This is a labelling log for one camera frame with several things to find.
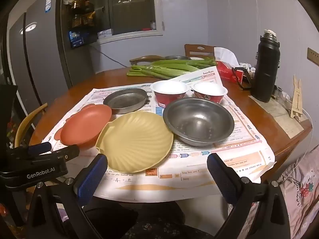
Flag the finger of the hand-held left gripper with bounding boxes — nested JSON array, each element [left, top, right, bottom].
[[6, 142, 52, 161], [24, 144, 81, 167]]

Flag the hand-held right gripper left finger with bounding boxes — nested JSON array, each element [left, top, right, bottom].
[[26, 154, 109, 239]]

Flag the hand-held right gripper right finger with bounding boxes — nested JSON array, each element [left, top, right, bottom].
[[207, 153, 292, 239]]

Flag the orange plastic plate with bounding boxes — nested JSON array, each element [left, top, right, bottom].
[[53, 104, 112, 148]]

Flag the yellow shell-shaped plate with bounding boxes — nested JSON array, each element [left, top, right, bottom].
[[95, 111, 174, 173]]

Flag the large steel bowl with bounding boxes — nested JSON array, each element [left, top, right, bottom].
[[163, 98, 235, 147]]

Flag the round metal plate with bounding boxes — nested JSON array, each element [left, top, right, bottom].
[[103, 88, 148, 115]]

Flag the printed newspaper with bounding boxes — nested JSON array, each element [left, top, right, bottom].
[[43, 66, 277, 203]]

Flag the wooden curved-back chair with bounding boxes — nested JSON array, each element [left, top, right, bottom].
[[14, 103, 48, 148], [129, 55, 163, 66]]

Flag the dark floral trousers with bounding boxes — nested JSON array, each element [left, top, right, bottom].
[[82, 200, 225, 239]]

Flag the pink printed blanket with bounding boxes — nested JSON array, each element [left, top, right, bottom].
[[249, 144, 319, 239]]

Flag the beige table mat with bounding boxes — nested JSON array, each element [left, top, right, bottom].
[[248, 95, 305, 139]]

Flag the grey refrigerator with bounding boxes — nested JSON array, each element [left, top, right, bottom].
[[6, 0, 97, 120]]

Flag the small glass jar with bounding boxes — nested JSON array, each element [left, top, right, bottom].
[[274, 85, 291, 104]]

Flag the red tissue box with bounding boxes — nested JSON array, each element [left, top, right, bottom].
[[216, 60, 245, 84]]

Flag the wooden rabbit-shaped stand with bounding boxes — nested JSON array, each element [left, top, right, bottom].
[[290, 75, 304, 119]]

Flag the black thermos bottle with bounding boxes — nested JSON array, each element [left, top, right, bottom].
[[250, 29, 281, 103]]

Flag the celery bunch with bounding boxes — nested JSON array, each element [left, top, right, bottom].
[[126, 64, 200, 80], [150, 58, 217, 71]]

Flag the white box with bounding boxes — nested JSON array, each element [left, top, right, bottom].
[[97, 29, 113, 39]]

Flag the small steel bowl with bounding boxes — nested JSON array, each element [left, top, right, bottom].
[[164, 55, 191, 61]]

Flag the wooden chair with cutout back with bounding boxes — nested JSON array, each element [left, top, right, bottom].
[[184, 43, 216, 61]]

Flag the amber glass jar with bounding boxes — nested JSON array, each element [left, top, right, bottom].
[[72, 15, 84, 28], [71, 0, 91, 10], [83, 11, 96, 26]]

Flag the window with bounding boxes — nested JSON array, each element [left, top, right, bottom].
[[70, 0, 163, 45]]

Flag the beige wall socket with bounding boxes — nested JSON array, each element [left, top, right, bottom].
[[307, 47, 319, 68]]

